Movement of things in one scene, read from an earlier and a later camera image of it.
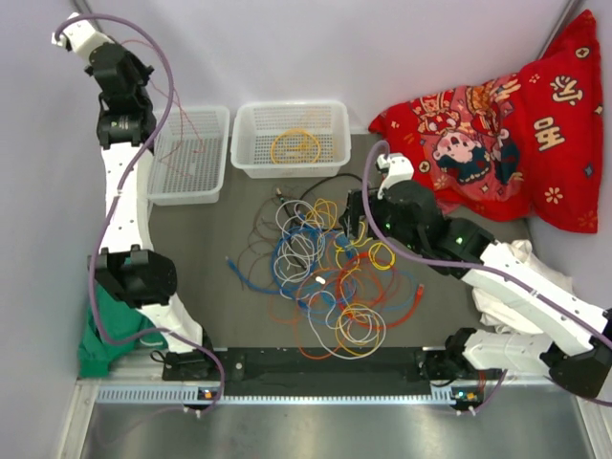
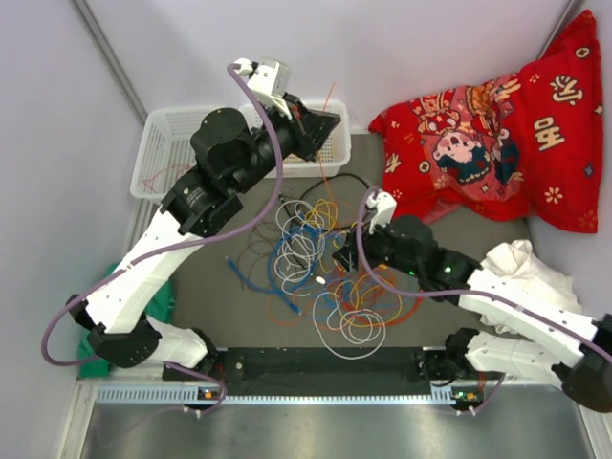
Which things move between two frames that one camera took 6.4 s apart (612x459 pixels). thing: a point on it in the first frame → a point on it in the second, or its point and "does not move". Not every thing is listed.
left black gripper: x=142 y=71 → x=310 y=129
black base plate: x=317 y=366 does not move
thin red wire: x=183 y=112 → x=148 y=183
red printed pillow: x=527 y=144 does not move
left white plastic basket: x=189 y=162 does not move
